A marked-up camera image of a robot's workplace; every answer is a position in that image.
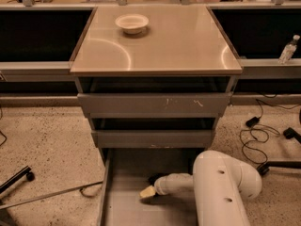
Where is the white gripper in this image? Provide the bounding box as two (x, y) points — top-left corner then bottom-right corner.
(139, 176), (168, 199)

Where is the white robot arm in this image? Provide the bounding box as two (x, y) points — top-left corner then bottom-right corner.
(139, 151), (262, 226)

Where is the grey open bottom drawer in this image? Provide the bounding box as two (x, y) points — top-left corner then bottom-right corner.
(97, 149), (200, 226)

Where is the grey middle drawer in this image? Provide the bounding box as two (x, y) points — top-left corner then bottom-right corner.
(91, 130), (214, 149)

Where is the grey top drawer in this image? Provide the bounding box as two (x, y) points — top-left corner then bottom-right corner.
(77, 93), (230, 119)

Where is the grey drawer cabinet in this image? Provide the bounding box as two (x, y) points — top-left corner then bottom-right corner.
(69, 4), (244, 162)

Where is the black chair leg right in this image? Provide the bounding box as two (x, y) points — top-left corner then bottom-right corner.
(257, 161), (301, 176)

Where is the black chair leg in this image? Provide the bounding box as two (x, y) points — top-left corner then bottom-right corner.
(0, 166), (35, 193)
(257, 161), (301, 176)

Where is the black chair leg left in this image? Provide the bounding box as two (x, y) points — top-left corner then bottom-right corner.
(0, 166), (35, 193)

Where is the black power adapter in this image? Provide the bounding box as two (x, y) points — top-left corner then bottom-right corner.
(246, 117), (260, 128)

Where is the black caster foot right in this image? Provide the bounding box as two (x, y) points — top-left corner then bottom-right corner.
(283, 127), (301, 144)

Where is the white paper bowl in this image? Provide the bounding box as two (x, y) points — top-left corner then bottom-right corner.
(115, 14), (149, 35)

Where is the clear plastic water bottle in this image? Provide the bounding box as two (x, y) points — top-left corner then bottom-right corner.
(278, 35), (300, 64)

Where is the black cable loop left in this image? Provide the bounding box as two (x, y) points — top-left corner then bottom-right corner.
(79, 184), (104, 200)

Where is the black floor cable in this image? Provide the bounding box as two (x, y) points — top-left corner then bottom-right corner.
(239, 124), (281, 165)

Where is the grey metal floor rail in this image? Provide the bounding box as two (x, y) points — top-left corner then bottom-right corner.
(0, 181), (103, 210)

